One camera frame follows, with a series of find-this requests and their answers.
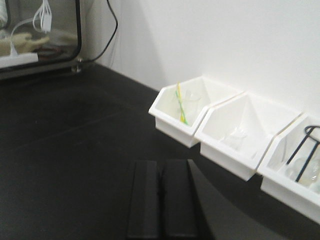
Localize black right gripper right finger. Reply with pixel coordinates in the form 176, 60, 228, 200
162, 159, 199, 238

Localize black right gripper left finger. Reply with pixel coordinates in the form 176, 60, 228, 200
126, 161, 160, 239

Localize yellow green stirring rods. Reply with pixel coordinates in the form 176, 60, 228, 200
175, 82, 189, 125

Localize white middle storage bin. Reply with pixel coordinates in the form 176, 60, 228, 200
195, 92, 302, 181

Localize white storage bin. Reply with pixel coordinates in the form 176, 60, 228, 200
258, 113, 320, 223
148, 76, 244, 148
195, 92, 302, 181

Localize white left storage bin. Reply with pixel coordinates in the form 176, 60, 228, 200
148, 76, 244, 148

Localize white right storage bin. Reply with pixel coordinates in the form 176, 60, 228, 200
258, 113, 320, 223

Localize clear glass flask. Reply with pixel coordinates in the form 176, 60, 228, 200
284, 158, 320, 187

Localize glass-door cabinet appliance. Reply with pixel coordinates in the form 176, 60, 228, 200
0, 0, 84, 81

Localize black wire tripod stand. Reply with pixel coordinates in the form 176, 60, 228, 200
285, 124, 320, 183

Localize black power cable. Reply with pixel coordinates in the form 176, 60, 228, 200
86, 0, 119, 62

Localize white cables inside cabinet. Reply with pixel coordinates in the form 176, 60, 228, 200
9, 0, 53, 56

